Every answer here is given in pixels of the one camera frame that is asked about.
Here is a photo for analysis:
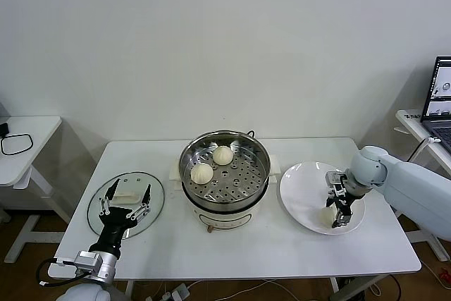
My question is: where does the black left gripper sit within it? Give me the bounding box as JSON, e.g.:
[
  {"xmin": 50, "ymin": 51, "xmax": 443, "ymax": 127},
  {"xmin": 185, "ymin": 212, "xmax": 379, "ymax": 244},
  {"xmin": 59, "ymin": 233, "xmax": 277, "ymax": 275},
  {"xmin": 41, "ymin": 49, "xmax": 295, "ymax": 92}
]
[{"xmin": 88, "ymin": 178, "xmax": 153, "ymax": 255}]

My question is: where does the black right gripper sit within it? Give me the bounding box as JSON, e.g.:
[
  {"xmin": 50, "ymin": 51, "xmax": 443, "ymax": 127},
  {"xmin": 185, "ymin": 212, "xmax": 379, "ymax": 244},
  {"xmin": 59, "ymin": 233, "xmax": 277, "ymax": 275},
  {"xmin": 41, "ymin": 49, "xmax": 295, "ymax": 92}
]
[{"xmin": 323, "ymin": 190, "xmax": 352, "ymax": 228}]

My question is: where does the white steamed baozi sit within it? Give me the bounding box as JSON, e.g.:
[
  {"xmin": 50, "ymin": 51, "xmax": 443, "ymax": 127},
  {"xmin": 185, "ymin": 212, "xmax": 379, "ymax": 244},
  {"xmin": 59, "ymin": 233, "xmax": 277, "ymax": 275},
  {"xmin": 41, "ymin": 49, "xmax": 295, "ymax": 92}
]
[
  {"xmin": 212, "ymin": 145, "xmax": 233, "ymax": 167},
  {"xmin": 190, "ymin": 163, "xmax": 215, "ymax": 185},
  {"xmin": 316, "ymin": 207, "xmax": 335, "ymax": 228}
]

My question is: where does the round glass pot lid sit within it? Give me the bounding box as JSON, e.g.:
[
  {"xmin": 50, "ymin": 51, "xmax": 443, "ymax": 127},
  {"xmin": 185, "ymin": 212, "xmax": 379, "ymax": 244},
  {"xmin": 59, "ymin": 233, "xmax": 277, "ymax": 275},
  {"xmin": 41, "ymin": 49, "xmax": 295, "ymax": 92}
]
[{"xmin": 86, "ymin": 171, "xmax": 166, "ymax": 239}]

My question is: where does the stainless steel steamer basket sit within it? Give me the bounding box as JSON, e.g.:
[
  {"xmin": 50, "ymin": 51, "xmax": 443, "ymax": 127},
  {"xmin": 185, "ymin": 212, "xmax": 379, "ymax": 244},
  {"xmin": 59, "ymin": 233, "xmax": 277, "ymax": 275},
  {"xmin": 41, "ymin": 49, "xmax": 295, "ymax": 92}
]
[{"xmin": 178, "ymin": 130, "xmax": 271, "ymax": 210}]

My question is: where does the large white round plate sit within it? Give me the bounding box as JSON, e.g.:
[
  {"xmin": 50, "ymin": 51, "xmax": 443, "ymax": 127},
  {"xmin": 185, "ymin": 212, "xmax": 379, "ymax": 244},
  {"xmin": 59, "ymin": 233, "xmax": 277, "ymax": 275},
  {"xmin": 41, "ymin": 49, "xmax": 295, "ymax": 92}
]
[{"xmin": 279, "ymin": 161, "xmax": 366, "ymax": 236}]

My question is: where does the white electric cooking pot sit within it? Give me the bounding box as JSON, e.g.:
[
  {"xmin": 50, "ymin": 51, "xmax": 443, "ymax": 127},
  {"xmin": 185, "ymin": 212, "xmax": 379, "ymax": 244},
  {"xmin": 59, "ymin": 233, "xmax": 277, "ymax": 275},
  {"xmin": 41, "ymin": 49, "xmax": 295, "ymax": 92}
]
[{"xmin": 168, "ymin": 163, "xmax": 283, "ymax": 233}]

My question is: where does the open dark laptop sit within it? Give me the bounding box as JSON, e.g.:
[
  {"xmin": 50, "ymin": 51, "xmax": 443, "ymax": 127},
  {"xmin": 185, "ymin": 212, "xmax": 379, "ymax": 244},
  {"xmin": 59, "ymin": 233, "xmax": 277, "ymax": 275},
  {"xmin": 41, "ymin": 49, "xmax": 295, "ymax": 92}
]
[{"xmin": 421, "ymin": 56, "xmax": 451, "ymax": 156}]

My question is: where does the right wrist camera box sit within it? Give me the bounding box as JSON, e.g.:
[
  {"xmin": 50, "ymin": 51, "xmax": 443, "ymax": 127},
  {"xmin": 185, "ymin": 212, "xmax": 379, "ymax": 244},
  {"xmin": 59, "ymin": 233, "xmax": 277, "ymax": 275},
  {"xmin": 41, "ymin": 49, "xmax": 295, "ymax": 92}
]
[{"xmin": 324, "ymin": 171, "xmax": 348, "ymax": 192}]

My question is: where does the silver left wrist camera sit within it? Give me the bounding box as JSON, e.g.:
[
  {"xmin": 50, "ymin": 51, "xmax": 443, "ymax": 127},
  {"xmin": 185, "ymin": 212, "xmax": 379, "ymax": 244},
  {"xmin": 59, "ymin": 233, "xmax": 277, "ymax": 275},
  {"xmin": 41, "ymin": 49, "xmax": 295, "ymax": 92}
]
[{"xmin": 73, "ymin": 250, "xmax": 103, "ymax": 276}]

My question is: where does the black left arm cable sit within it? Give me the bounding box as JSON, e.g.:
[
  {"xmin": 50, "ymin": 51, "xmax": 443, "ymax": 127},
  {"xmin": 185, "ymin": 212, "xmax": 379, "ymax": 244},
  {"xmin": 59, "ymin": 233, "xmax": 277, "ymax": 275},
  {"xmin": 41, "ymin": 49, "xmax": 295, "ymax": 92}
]
[{"xmin": 37, "ymin": 257, "xmax": 80, "ymax": 287}]

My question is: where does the black looped cable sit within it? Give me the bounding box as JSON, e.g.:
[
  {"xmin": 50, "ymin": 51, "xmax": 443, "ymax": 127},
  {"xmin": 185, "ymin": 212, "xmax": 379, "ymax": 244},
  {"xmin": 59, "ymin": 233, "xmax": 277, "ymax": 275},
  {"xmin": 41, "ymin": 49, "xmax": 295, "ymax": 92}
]
[{"xmin": 0, "ymin": 133, "xmax": 35, "ymax": 156}]

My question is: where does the white laptop cable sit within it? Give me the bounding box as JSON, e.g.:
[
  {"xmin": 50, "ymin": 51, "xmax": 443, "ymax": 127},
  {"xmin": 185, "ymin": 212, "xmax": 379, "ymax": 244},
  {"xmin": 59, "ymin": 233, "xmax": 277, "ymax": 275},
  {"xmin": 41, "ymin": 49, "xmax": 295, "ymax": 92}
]
[{"xmin": 408, "ymin": 136, "xmax": 441, "ymax": 163}]

